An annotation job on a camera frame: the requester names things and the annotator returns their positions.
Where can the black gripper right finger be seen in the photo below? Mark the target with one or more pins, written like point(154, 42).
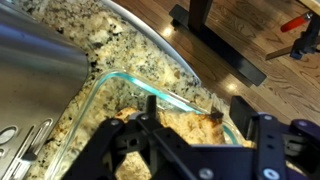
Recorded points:
point(270, 146)

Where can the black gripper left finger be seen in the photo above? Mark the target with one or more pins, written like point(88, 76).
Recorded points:
point(100, 146)

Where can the bread slice with dark crust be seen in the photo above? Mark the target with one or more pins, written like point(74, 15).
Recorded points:
point(190, 128)

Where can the stainless steel two-slot toaster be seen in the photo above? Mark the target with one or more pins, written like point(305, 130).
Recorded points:
point(36, 66)

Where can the clear glass baking dish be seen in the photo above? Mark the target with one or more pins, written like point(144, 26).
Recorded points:
point(110, 100)

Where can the black metal stand base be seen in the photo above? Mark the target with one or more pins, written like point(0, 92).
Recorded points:
point(233, 63)

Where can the wooden bar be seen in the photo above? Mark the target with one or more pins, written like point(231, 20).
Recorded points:
point(276, 53)

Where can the light wooden robot table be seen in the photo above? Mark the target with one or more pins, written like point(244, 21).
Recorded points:
point(313, 5)

